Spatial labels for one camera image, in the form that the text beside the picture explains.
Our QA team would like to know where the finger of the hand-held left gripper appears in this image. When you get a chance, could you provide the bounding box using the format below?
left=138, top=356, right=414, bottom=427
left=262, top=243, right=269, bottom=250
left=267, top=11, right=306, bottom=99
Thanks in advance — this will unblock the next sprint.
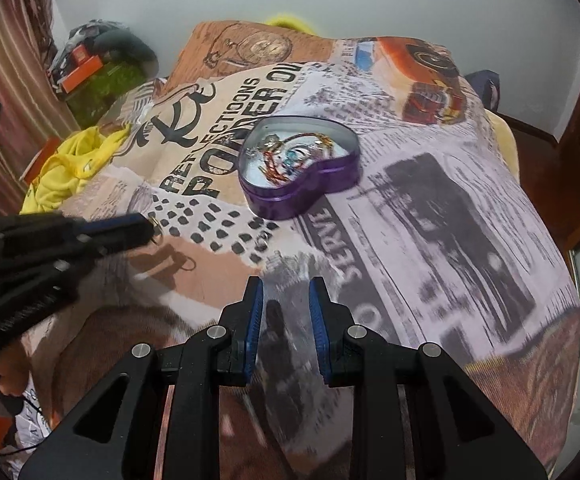
left=4, top=224, right=156, bottom=292
left=0, top=213, right=147, bottom=242

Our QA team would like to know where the printed blanket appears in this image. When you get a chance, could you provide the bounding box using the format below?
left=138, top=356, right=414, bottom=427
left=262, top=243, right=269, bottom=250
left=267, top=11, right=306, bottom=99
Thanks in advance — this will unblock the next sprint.
left=0, top=20, right=580, bottom=480

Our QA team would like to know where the striped curtain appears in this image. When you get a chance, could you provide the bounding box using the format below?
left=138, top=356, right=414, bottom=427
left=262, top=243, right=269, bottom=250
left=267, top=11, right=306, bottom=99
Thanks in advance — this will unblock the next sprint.
left=0, top=0, right=83, bottom=203

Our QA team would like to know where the orange box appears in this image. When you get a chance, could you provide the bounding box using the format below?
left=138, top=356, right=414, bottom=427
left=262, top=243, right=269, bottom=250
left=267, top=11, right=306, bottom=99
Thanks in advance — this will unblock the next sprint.
left=57, top=46, right=105, bottom=95

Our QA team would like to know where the gold chain bracelet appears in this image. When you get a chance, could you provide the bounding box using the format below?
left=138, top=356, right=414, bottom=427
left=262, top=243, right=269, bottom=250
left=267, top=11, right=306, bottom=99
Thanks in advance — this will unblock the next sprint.
left=302, top=131, right=343, bottom=153

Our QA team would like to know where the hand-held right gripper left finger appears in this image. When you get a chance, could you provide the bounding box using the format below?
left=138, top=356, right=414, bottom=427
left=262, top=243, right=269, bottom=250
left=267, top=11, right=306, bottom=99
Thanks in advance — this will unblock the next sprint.
left=17, top=276, right=266, bottom=480

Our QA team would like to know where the pale yellow fleece blanket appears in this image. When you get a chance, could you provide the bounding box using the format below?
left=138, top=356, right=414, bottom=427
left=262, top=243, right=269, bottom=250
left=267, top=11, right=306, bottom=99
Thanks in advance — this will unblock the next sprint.
left=487, top=109, right=520, bottom=183

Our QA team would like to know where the striped bedding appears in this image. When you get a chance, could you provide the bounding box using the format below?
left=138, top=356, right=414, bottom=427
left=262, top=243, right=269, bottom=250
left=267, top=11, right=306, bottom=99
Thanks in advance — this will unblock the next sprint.
left=117, top=79, right=168, bottom=123

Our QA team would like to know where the yellow cloth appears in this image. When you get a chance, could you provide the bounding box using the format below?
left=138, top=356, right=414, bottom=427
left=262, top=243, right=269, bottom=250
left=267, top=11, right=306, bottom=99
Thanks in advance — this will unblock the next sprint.
left=19, top=124, right=132, bottom=217

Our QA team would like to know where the green patterned cloth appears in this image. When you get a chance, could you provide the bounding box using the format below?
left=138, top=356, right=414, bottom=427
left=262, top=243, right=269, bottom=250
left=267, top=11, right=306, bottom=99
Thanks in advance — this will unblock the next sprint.
left=66, top=62, right=147, bottom=130

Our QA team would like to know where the silver charm jewellery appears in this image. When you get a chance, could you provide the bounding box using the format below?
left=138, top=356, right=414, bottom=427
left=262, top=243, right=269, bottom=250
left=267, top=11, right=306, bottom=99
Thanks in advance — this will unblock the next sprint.
left=250, top=134, right=283, bottom=158

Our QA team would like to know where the grey pillow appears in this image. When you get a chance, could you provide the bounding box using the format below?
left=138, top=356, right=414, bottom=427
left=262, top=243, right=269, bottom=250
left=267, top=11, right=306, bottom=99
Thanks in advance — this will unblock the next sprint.
left=92, top=29, right=160, bottom=77

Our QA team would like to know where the purple heart-shaped tin box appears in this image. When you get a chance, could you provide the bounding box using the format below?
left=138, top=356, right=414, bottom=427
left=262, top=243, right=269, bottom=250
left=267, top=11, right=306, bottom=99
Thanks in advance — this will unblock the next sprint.
left=237, top=116, right=362, bottom=221

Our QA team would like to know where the navy blue bag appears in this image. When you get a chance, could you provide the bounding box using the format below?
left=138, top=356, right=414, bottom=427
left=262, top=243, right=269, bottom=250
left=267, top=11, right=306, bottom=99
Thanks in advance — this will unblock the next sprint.
left=464, top=70, right=502, bottom=112

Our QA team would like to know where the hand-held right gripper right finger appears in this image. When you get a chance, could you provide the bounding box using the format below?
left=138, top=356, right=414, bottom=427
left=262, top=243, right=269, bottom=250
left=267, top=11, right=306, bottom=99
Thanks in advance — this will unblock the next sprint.
left=308, top=276, right=562, bottom=480

